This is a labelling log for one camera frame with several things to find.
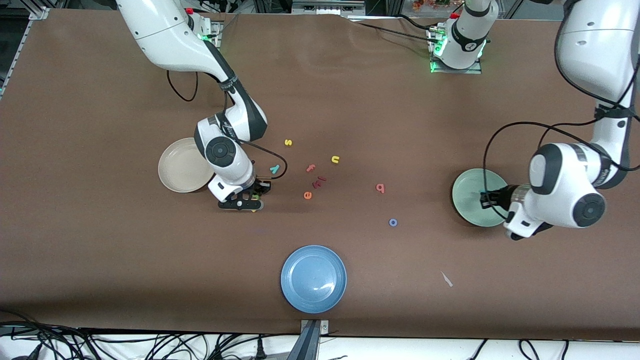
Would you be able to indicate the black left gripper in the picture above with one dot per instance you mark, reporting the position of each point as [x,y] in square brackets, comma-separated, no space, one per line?
[498,195]

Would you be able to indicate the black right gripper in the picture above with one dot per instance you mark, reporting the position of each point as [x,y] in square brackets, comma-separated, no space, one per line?
[261,187]

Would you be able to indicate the teal letter y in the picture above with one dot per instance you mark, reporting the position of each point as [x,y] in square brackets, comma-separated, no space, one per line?
[274,169]

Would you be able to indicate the pink letter q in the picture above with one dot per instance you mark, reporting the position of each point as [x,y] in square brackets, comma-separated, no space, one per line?
[380,188]

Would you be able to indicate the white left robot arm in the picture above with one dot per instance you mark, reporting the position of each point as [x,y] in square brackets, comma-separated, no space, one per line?
[565,195]

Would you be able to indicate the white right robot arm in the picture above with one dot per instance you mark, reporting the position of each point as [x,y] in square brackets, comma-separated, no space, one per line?
[170,40]

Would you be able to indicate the pale green round plate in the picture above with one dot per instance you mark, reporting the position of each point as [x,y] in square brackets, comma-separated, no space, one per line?
[467,197]

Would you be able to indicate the beige round plate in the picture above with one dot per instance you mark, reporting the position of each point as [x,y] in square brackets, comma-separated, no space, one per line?
[180,167]

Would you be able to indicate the white paper scrap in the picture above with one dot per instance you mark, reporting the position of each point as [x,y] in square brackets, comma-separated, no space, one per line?
[446,279]

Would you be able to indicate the blue round plate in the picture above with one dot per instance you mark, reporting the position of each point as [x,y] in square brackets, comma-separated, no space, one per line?
[313,279]

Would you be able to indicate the brown table cover sheet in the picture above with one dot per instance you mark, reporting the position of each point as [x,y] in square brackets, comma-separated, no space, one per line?
[350,100]

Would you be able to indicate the silver metal box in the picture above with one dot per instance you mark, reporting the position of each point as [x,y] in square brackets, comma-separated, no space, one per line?
[325,7]

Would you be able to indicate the small orange objects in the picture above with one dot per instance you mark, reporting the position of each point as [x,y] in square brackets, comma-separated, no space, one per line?
[430,4]

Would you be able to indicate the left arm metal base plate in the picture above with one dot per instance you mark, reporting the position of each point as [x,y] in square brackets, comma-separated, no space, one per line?
[457,71]

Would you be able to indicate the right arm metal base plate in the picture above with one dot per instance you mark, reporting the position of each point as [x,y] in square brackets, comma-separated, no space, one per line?
[216,30]

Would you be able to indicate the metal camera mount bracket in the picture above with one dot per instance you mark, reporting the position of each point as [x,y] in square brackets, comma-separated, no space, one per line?
[311,345]

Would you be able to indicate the aluminium frame rail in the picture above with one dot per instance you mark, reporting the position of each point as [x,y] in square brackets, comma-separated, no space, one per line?
[20,47]

